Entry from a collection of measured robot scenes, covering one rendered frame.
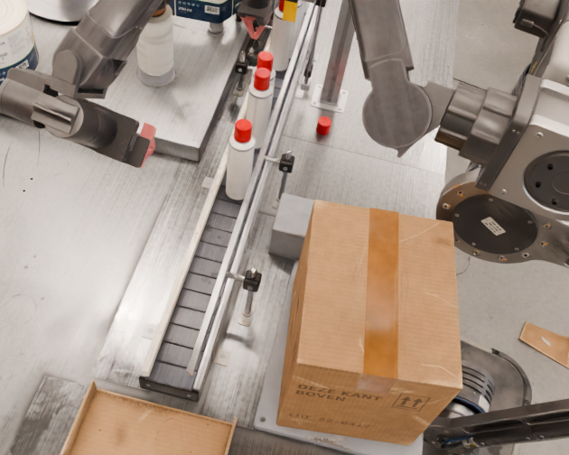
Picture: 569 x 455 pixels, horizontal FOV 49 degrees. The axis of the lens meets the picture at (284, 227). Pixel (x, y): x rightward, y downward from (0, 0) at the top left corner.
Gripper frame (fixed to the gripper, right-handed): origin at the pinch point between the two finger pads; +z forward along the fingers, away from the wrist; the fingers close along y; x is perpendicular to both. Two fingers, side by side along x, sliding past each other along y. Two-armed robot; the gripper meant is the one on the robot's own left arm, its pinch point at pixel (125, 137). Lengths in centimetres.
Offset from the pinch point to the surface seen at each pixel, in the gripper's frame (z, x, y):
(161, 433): 7, 45, -22
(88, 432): 4, 49, -11
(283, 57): 58, -32, -5
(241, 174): 27.9, -1.2, -13.3
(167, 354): 11.1, 33.4, -16.7
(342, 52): 53, -37, -19
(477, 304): 143, 12, -85
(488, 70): 229, -93, -61
